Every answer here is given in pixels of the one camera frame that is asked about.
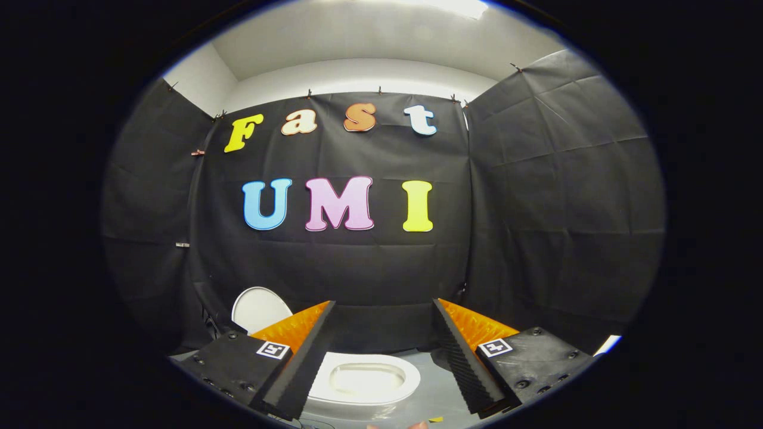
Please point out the white toilet lid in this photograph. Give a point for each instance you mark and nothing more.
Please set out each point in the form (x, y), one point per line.
(259, 310)

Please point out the black backdrop cloth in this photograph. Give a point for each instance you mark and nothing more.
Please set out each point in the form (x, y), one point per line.
(369, 268)

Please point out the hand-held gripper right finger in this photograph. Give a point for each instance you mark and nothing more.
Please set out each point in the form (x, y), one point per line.
(462, 369)

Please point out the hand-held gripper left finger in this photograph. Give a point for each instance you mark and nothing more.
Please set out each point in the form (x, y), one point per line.
(301, 369)

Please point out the white ceramic toilet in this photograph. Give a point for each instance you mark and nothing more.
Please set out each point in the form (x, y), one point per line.
(363, 378)

